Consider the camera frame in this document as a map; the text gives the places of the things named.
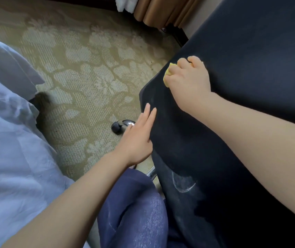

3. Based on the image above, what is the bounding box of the person's right hand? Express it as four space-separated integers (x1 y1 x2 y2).
164 55 215 116

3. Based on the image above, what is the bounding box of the person's left hand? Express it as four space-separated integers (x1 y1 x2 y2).
114 103 158 167

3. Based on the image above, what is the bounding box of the yellow cleaning cloth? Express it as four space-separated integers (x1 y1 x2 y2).
163 62 179 88

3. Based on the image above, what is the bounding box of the black leather chair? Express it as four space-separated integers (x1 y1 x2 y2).
111 0 295 248

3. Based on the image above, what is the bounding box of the person's right forearm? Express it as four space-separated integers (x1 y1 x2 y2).
195 94 295 228

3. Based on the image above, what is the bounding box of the person's left forearm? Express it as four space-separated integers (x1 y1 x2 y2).
1 151 135 248

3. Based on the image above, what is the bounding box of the navy dress with white trim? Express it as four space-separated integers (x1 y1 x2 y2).
97 168 189 248

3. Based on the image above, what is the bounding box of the brown curtain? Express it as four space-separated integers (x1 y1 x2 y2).
134 0 202 29

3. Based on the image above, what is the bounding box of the white bed sheet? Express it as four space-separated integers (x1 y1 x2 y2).
0 31 91 248

